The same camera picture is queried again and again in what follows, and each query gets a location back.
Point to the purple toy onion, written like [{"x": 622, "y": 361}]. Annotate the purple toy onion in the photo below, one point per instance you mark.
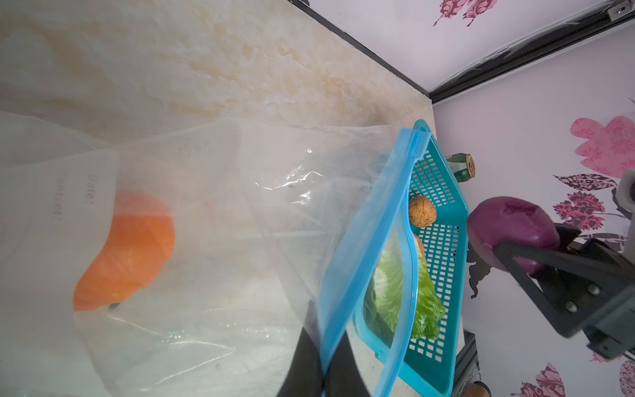
[{"x": 509, "y": 220}]

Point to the green toy lettuce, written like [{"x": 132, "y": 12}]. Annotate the green toy lettuce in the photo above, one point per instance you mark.
[{"x": 383, "y": 298}]

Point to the brown toy walnut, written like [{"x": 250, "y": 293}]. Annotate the brown toy walnut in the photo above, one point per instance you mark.
[{"x": 422, "y": 212}]

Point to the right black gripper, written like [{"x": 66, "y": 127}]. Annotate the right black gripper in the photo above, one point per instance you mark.
[{"x": 585, "y": 288}]

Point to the teal plastic basket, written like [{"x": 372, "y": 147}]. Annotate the teal plastic basket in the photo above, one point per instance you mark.
[{"x": 428, "y": 366}]

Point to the green drink can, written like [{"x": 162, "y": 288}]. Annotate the green drink can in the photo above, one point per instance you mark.
[{"x": 462, "y": 166}]

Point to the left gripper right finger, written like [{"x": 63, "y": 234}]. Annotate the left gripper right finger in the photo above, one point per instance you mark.
[{"x": 343, "y": 378}]

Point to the clear blue zip top bag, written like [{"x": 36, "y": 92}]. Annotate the clear blue zip top bag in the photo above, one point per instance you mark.
[{"x": 267, "y": 219}]

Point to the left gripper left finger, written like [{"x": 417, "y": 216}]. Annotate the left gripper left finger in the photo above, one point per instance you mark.
[{"x": 304, "y": 377}]

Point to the orange toy pumpkin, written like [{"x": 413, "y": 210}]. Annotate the orange toy pumpkin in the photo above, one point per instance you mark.
[{"x": 140, "y": 242}]

